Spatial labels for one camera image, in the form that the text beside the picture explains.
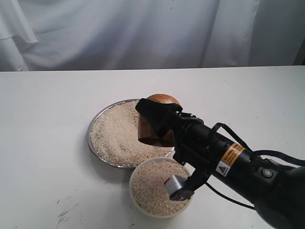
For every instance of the white bowl of rice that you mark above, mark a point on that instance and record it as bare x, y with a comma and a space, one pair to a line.
147, 191

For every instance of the steel plate of rice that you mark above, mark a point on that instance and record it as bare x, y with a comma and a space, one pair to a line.
112, 137

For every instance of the white backdrop cloth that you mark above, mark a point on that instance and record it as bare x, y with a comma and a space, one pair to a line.
59, 35

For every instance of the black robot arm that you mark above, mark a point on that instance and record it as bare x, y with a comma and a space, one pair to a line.
273, 182

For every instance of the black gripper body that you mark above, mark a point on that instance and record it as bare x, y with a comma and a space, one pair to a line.
192, 144

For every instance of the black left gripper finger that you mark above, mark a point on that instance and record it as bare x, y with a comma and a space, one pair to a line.
152, 111

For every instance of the brown wooden cup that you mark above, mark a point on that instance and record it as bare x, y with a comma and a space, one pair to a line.
147, 129

